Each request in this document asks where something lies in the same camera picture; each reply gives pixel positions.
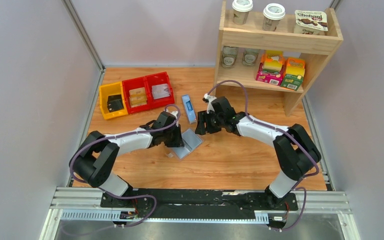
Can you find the red plastic bin left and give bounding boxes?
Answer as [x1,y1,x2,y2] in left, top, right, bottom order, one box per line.
[121,77,151,114]

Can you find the glass jar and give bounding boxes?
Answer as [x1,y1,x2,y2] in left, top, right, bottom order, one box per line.
[242,48,260,67]
[221,45,239,69]

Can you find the right paper coffee cup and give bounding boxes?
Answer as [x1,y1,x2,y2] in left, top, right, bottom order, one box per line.
[262,3,286,32]

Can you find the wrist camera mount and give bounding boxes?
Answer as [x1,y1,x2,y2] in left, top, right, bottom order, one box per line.
[166,110,180,119]
[202,93,217,114]

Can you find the paper coffee cup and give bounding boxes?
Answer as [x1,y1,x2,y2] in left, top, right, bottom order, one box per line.
[232,0,254,25]
[262,3,286,32]

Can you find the left glass jar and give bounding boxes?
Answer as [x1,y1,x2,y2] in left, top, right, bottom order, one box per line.
[221,45,239,69]

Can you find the yellow plastic bin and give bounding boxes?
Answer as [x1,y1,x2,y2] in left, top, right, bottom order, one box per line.
[99,82,129,120]

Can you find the pink snack box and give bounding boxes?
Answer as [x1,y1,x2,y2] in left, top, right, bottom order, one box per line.
[255,50,285,86]

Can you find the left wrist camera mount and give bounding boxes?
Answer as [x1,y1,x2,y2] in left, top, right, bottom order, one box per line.
[166,110,180,119]

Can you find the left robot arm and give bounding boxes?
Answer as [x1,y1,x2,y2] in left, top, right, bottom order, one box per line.
[69,110,184,197]

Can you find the green snack box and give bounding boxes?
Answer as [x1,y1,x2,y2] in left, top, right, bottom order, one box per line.
[280,57,306,91]

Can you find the left paper coffee cup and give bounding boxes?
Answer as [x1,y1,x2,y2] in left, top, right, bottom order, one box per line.
[232,0,254,25]

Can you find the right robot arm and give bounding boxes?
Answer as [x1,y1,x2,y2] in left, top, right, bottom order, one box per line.
[195,94,322,200]

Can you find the silver cards in bin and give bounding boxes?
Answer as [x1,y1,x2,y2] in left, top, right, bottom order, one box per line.
[151,83,171,100]

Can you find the wooden shelf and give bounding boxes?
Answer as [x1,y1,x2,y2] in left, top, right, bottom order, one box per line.
[213,0,344,116]

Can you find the red plastic bin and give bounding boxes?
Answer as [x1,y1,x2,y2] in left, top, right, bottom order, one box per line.
[145,71,175,109]
[121,77,151,114]

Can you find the pink leather card holder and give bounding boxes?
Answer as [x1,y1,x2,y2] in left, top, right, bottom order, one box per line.
[165,128,204,161]

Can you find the gold cards in bin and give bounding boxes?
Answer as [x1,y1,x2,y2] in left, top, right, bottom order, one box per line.
[129,87,147,108]

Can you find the red plastic bin right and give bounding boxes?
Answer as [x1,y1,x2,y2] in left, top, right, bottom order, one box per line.
[145,71,175,109]

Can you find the dark grey credit card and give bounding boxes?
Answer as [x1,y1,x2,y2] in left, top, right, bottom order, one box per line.
[107,99,124,113]

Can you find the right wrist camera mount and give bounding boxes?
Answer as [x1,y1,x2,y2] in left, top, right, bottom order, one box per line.
[202,93,217,114]

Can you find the blue toothpaste box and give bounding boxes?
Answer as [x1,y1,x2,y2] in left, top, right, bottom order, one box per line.
[181,94,197,124]

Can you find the right glass jar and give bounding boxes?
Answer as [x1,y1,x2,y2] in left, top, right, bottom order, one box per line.
[242,48,260,67]

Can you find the Chobani yogurt cup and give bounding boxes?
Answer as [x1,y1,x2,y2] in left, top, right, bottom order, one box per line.
[293,10,328,35]

